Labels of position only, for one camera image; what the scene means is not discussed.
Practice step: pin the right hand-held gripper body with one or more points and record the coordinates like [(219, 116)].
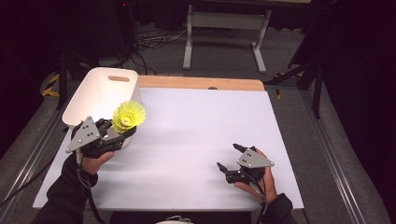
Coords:
[(253, 160)]

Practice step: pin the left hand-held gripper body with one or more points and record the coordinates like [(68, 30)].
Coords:
[(85, 135)]

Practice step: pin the yellow shuttlecock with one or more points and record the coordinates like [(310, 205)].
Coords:
[(130, 112)]

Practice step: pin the white plastic bin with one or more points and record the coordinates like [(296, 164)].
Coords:
[(96, 93)]

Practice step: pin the person's right hand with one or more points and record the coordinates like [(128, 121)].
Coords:
[(267, 186)]

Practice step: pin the person's left hand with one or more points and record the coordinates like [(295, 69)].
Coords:
[(93, 165)]

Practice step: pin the yellow black striped tape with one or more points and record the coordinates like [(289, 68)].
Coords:
[(49, 90)]

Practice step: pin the black tripod stand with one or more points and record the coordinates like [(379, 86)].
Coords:
[(317, 93), (63, 81)]

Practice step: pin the white round object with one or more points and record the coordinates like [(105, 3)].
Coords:
[(174, 221)]

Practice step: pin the wooden table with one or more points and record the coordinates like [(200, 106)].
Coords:
[(202, 83)]

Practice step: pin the aluminium floor rail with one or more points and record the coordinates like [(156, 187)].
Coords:
[(336, 168), (31, 155)]

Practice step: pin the grey metal table frame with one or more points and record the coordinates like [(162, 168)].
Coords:
[(227, 20)]

